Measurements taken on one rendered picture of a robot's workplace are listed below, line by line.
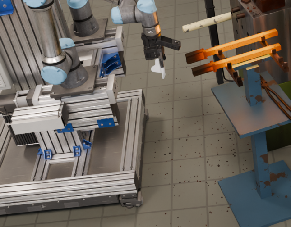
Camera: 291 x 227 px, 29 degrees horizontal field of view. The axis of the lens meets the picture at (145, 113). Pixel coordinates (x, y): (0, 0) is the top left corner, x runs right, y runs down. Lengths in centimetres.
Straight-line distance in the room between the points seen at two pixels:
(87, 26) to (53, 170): 86
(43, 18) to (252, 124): 104
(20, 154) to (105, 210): 66
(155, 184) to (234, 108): 87
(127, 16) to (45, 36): 40
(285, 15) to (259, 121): 62
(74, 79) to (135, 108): 84
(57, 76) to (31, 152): 99
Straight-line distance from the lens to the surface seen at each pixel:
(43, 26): 254
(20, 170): 345
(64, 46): 274
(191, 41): 454
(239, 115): 266
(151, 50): 248
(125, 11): 242
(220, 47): 265
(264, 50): 259
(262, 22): 292
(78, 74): 283
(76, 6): 318
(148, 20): 240
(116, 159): 327
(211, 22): 349
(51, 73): 265
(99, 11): 533
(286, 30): 300
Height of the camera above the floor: 236
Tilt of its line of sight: 37 degrees down
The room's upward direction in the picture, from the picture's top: 15 degrees counter-clockwise
